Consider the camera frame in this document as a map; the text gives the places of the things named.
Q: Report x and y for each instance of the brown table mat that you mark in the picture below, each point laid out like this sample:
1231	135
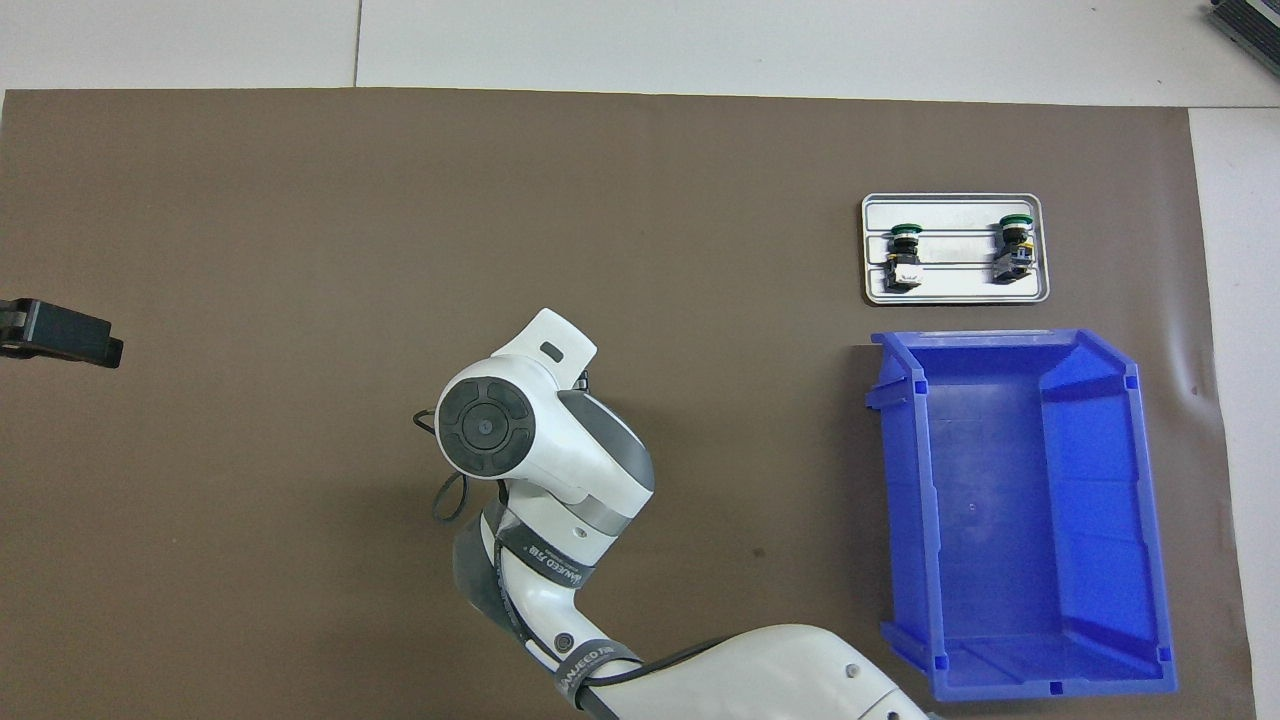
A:
250	550

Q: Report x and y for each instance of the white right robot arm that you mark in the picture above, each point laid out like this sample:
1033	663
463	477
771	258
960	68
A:
560	440

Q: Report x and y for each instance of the silver metal tray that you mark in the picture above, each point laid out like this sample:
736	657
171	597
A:
955	270

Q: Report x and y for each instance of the green push button switch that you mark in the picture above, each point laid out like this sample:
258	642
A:
1013	255

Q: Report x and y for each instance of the blue plastic storage bin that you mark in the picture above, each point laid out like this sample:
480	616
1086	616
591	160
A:
1000	520

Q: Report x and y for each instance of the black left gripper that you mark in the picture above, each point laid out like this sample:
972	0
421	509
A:
12	328

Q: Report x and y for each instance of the grey ribbed device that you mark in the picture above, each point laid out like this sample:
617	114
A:
1250	22

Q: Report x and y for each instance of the green push button white block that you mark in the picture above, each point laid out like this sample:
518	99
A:
906	262

